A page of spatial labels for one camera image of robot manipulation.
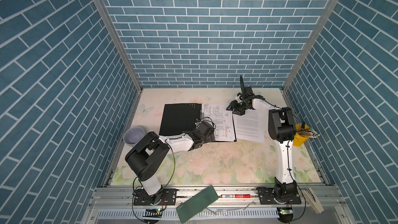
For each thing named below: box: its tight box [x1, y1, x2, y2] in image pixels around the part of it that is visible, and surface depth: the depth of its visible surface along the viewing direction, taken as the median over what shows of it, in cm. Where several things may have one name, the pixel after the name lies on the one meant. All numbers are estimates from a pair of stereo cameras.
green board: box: [176, 185, 219, 224], surface depth 72 cm
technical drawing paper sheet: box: [201, 102, 236, 142], surface depth 104 cm
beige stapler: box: [301, 187, 325, 215], surface depth 73 cm
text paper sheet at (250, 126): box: [232, 109, 265, 144], surface depth 101 cm
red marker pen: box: [220, 193, 252, 199], surface depth 75 cm
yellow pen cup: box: [292, 123, 310, 147], surface depth 87 cm
